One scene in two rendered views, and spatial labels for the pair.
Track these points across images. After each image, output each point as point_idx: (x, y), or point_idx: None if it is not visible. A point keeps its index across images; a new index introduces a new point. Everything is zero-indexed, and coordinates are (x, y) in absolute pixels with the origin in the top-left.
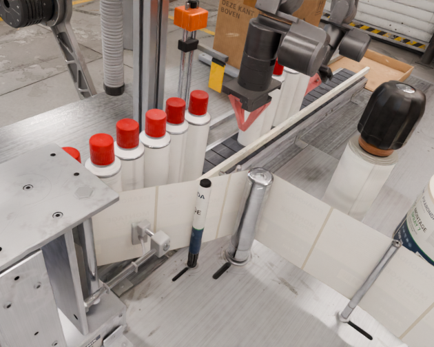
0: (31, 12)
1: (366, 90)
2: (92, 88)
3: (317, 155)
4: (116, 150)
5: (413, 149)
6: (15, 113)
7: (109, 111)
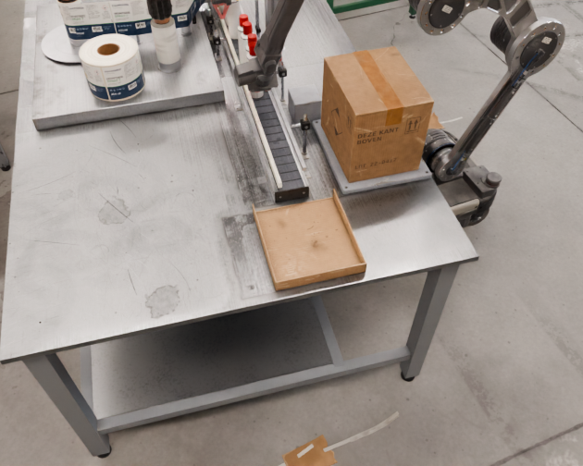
0: (494, 36)
1: (273, 206)
2: (470, 127)
3: (213, 87)
4: None
5: (181, 166)
6: None
7: (329, 46)
